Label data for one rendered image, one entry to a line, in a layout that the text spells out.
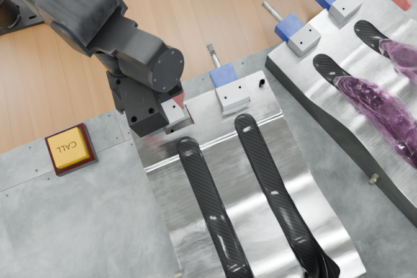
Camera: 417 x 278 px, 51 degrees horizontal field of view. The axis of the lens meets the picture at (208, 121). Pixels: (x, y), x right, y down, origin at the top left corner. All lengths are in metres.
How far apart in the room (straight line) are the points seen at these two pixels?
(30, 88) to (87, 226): 0.31
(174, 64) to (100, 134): 0.38
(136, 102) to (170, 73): 0.07
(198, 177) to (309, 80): 0.28
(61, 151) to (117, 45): 0.37
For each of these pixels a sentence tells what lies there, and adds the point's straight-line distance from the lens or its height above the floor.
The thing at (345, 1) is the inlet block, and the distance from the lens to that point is 0.89.
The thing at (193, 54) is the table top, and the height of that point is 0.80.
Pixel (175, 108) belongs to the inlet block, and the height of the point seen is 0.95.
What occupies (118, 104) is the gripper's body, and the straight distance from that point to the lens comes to 0.65.
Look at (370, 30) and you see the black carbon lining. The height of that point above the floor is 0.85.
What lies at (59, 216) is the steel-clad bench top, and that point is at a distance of 0.88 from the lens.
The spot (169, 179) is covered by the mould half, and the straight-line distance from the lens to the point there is 0.75.
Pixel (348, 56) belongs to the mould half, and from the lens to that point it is 0.88.
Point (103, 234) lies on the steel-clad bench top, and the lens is 0.86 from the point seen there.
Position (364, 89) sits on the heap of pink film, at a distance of 0.81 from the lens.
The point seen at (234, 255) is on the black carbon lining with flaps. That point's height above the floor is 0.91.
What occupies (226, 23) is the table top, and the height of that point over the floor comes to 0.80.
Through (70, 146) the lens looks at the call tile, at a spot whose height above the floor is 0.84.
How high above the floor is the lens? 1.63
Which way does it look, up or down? 75 degrees down
